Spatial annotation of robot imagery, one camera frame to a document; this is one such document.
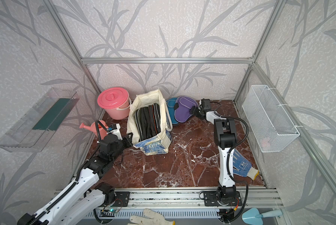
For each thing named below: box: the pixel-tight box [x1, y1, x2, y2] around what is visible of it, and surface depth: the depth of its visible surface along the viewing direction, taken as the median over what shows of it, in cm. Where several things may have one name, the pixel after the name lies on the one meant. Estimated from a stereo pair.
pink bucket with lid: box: [97, 87, 132, 120], surface depth 100 cm
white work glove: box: [127, 208, 176, 225], surface depth 69 cm
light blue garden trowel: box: [241, 207, 283, 225], surface depth 70 cm
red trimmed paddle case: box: [151, 103, 161, 137], surface depth 90 cm
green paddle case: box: [134, 106, 148, 142], surface depth 88 cm
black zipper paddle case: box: [139, 106, 152, 142], surface depth 88 cm
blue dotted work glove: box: [232, 148, 260, 181], surface depth 86 cm
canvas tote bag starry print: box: [127, 89, 173, 156], surface depth 84 cm
